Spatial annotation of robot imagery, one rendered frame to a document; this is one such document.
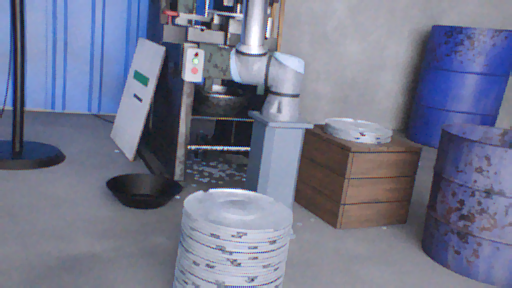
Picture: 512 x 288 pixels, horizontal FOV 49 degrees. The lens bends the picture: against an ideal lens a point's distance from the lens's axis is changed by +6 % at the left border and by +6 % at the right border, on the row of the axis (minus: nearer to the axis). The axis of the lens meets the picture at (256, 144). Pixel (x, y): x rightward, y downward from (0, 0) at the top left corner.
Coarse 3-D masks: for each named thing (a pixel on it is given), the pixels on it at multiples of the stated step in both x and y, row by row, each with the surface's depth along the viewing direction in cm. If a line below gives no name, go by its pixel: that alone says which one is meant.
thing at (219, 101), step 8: (200, 88) 280; (216, 88) 283; (224, 88) 283; (232, 88) 282; (200, 96) 253; (208, 96) 252; (216, 96) 251; (224, 96) 251; (232, 96) 282; (240, 96) 279; (248, 96) 262; (200, 104) 256; (208, 104) 254; (216, 104) 253; (224, 104) 254; (232, 104) 256; (240, 104) 259; (216, 112) 259; (224, 112) 259; (232, 112) 262
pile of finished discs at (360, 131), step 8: (328, 120) 239; (336, 120) 242; (344, 120) 244; (328, 128) 230; (336, 128) 224; (344, 128) 224; (352, 128) 227; (360, 128) 227; (368, 128) 229; (376, 128) 235; (384, 128) 237; (336, 136) 223; (344, 136) 221; (352, 136) 221; (360, 136) 219; (368, 136) 219; (376, 136) 220; (384, 136) 222
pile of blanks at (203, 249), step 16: (192, 224) 131; (192, 240) 131; (208, 240) 128; (224, 240) 128; (240, 240) 127; (256, 240) 128; (272, 240) 131; (288, 240) 139; (192, 256) 131; (208, 256) 130; (224, 256) 128; (240, 256) 127; (256, 256) 129; (272, 256) 132; (176, 272) 142; (192, 272) 132; (208, 272) 130; (224, 272) 128; (240, 272) 129; (256, 272) 131; (272, 272) 133
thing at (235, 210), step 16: (208, 192) 150; (224, 192) 152; (240, 192) 153; (192, 208) 136; (208, 208) 138; (224, 208) 138; (240, 208) 139; (256, 208) 141; (272, 208) 144; (288, 208) 145; (208, 224) 127; (224, 224) 129; (240, 224) 130; (256, 224) 132; (272, 224) 133; (288, 224) 134
